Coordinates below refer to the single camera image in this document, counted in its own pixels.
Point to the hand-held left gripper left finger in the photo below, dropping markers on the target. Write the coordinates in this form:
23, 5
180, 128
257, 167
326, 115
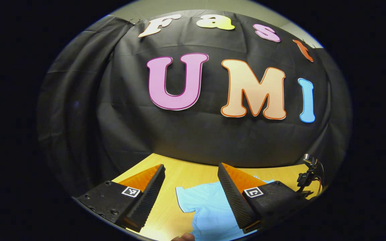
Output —
147, 202

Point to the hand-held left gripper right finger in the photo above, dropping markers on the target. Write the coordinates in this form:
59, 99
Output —
235, 201

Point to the light blue T-shirt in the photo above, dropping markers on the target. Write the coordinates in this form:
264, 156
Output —
209, 207

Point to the black backdrop cloth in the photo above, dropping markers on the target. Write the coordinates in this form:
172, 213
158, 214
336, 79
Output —
196, 140

